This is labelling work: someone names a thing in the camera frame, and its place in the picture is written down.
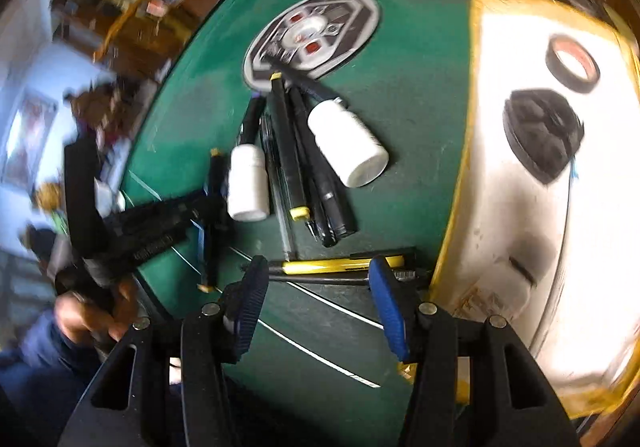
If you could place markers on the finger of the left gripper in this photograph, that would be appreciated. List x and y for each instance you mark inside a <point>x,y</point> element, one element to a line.
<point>198,206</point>

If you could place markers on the white bottle QR label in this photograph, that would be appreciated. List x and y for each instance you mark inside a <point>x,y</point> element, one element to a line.
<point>248,192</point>

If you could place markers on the black marker yellow ends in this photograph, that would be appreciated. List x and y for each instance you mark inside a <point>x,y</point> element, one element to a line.
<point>297,204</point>

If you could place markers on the white bottle red label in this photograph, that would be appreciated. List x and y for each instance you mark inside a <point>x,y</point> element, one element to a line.
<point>353,152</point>

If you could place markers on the clear ballpoint pen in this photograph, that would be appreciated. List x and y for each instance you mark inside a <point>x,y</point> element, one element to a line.
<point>276,187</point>

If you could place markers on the round table control panel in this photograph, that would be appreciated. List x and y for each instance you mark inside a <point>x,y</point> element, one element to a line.
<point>314,36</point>

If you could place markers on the operator left hand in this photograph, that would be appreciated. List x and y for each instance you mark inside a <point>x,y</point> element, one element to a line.
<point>79,319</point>

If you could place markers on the yellow black pen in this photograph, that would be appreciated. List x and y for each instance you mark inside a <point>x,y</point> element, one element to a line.
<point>354,263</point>

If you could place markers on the black gel pen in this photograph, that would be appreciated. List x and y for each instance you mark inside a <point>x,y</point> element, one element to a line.
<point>418,276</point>

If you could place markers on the gold lined white tray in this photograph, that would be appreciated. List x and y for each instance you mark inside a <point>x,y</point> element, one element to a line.
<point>544,226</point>

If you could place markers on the black marker grey cap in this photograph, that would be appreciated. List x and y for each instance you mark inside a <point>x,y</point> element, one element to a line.
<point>336,220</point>

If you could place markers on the black marker tan band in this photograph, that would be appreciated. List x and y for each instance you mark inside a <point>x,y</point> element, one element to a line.
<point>213,238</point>

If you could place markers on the black tape roll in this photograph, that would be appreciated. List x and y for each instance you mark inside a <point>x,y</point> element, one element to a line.
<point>571,64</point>

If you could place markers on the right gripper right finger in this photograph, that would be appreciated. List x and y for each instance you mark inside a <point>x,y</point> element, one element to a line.
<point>476,383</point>

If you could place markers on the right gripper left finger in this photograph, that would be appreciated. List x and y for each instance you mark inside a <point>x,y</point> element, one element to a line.
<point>164,385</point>

